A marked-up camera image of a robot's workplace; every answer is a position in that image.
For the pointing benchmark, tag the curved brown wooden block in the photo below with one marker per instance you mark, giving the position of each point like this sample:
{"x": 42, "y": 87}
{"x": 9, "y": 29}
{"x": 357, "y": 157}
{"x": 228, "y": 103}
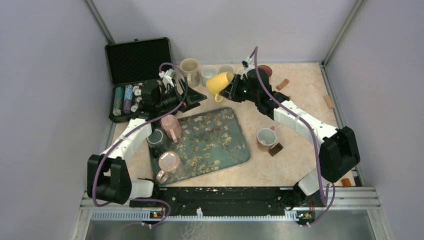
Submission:
{"x": 283, "y": 84}

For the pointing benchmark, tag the yellow upside-down mug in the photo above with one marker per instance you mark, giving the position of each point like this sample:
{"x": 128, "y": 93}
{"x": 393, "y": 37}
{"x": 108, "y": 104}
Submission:
{"x": 218, "y": 83}

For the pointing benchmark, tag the pink upside-down mug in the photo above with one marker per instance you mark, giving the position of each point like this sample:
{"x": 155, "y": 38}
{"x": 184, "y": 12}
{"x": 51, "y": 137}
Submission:
{"x": 171, "y": 126}

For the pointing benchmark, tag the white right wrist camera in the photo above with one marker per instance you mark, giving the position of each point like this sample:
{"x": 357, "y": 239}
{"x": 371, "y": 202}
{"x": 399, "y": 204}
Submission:
{"x": 248, "y": 64}

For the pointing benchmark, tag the lime green faceted mug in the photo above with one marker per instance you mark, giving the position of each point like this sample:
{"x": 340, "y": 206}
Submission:
{"x": 241, "y": 71}

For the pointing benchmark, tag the orange-brown wooden block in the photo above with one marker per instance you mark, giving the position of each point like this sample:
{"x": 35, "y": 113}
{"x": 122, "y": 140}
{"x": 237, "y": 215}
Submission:
{"x": 346, "y": 182}

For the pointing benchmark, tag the cream patterned mug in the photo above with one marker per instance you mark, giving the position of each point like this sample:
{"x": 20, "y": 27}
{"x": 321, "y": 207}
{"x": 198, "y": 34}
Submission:
{"x": 190, "y": 67}

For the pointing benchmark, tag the black poker chip case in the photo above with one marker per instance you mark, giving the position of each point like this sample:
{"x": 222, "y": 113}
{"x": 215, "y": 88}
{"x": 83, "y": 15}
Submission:
{"x": 131, "y": 63}

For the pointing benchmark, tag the light pink glass mug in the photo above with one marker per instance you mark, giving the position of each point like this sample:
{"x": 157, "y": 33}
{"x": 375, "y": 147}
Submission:
{"x": 171, "y": 166}

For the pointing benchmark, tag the white and blue mug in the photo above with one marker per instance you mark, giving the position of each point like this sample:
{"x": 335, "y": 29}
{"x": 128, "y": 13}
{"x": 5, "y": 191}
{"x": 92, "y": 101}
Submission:
{"x": 208, "y": 72}

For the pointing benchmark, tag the light wooden block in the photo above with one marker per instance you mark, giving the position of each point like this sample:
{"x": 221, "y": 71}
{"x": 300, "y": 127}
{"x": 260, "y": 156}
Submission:
{"x": 329, "y": 102}

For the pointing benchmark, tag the teal floral serving tray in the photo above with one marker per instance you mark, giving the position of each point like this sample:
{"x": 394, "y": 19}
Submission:
{"x": 210, "y": 141}

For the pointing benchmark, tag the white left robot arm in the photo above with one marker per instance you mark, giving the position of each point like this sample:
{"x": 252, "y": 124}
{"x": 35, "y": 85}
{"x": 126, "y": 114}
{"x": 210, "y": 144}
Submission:
{"x": 108, "y": 178}

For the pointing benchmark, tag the terracotta upside-down mug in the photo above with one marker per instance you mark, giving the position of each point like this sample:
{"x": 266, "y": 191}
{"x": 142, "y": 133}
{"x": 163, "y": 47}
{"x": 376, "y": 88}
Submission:
{"x": 266, "y": 138}

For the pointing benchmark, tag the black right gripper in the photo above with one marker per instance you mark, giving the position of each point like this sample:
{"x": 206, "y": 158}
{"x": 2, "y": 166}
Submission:
{"x": 231, "y": 91}

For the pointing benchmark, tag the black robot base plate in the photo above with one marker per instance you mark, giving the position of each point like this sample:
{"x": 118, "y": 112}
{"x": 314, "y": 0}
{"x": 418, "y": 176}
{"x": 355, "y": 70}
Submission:
{"x": 229, "y": 201}

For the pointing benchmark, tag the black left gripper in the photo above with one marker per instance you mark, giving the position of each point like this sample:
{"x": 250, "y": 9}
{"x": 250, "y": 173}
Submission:
{"x": 193, "y": 98}

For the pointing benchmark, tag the red-bottomed glass mug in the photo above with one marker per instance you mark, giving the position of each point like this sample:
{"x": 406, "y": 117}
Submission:
{"x": 268, "y": 70}

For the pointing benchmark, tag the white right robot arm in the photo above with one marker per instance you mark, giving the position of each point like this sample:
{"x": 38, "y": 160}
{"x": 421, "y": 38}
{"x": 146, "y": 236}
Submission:
{"x": 336, "y": 149}

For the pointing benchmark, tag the black upside-down mug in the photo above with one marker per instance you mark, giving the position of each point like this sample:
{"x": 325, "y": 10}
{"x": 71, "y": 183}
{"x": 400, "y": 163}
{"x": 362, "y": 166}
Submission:
{"x": 158, "y": 142}

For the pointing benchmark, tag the light green mug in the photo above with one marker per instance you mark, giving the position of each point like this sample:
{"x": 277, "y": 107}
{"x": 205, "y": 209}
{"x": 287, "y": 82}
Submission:
{"x": 226, "y": 69}

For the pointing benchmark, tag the dark brown wooden block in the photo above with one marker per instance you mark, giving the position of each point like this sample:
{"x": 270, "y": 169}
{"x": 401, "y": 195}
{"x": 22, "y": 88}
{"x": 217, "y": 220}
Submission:
{"x": 275, "y": 149}

